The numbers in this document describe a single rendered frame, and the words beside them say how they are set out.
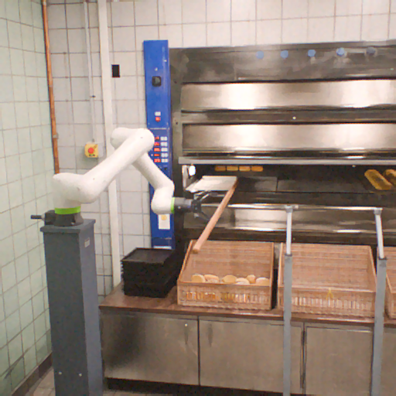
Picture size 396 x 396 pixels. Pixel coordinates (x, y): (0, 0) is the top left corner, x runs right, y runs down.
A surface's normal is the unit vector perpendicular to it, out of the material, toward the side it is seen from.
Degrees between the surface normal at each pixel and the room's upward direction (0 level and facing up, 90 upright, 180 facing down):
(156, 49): 90
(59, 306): 90
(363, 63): 90
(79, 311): 90
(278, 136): 70
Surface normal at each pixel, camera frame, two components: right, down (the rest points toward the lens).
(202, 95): -0.18, -0.15
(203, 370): -0.17, 0.20
